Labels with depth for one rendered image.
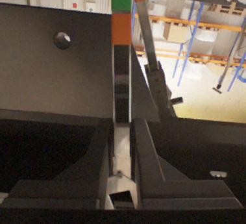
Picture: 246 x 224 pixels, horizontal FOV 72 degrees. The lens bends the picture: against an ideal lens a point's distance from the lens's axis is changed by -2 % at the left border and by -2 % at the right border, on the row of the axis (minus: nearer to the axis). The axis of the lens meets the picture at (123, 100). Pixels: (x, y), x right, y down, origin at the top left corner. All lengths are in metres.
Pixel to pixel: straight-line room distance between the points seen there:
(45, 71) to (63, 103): 0.04
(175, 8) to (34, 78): 9.38
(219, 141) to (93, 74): 0.20
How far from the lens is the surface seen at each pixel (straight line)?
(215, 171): 0.28
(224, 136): 0.28
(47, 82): 0.20
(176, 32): 8.19
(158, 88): 0.27
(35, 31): 0.19
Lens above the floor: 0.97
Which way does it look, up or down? 31 degrees up
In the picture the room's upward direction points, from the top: 173 degrees counter-clockwise
